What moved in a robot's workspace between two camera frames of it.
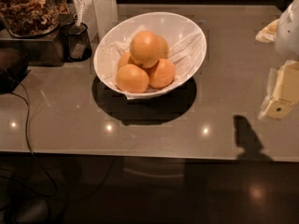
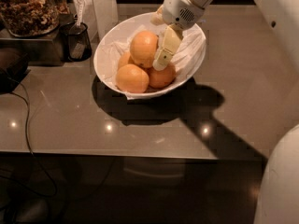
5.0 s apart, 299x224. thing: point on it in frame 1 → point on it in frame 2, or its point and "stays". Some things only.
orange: [132, 78] stays
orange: [163, 74] stays
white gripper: [288, 32] → [176, 10]
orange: [144, 48] stays
